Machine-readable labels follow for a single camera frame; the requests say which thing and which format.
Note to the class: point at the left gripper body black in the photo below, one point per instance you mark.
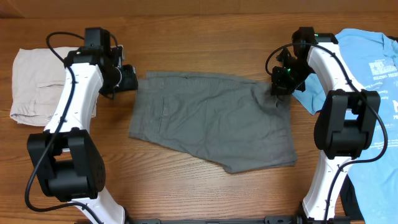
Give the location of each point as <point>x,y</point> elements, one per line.
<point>123,78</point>

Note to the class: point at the grey shorts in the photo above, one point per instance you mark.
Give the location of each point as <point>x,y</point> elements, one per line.
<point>226,119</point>

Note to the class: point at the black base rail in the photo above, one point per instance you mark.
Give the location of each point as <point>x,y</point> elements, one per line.
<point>267,220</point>

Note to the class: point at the black garment under t-shirt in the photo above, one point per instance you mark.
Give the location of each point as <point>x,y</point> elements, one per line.
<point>350,203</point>

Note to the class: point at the folded beige shorts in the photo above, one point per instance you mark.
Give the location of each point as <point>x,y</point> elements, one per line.
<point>41,86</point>

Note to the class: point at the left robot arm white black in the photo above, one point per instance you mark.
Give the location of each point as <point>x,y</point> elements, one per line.
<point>68,169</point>

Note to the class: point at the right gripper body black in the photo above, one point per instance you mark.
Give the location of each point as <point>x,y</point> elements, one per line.
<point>291,78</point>

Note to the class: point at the light blue printed t-shirt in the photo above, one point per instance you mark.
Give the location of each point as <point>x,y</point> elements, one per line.
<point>373,124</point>

